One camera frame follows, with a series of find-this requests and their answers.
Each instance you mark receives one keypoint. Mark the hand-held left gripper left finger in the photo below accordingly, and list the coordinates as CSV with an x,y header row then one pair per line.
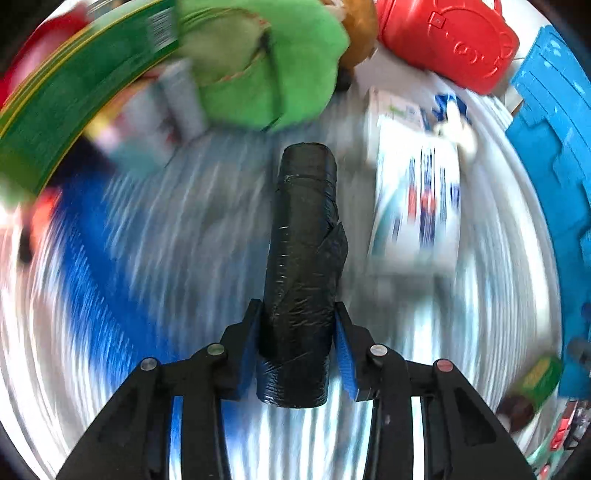
x,y
249,355

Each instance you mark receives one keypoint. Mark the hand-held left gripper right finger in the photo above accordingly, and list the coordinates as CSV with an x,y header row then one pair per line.
x,y
347,369

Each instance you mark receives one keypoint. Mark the black garbage bag roll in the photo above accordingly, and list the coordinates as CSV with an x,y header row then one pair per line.
x,y
300,258

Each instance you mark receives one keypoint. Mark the blue plastic crate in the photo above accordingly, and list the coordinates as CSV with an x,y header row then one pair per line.
x,y
568,184

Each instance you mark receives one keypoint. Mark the long green cardboard box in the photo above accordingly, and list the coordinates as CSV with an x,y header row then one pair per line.
x,y
78,87

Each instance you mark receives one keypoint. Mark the striped cloth covered desktop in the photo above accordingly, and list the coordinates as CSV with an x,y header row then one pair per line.
x,y
184,221

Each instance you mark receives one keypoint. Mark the white blue-printed carton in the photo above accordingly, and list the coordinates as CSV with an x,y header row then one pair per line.
x,y
415,217

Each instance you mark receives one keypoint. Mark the white printed packet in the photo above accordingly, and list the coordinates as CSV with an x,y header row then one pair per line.
x,y
401,115

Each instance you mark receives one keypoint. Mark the small white bottle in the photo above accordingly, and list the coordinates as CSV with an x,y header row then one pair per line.
x,y
182,101

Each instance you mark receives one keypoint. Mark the green plush toy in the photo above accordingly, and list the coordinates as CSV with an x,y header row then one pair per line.
x,y
286,60

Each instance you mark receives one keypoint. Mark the brown teddy bear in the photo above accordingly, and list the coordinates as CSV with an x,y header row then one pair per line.
x,y
360,32

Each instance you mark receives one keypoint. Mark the red plastic carry case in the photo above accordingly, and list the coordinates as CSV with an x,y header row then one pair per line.
x,y
443,37

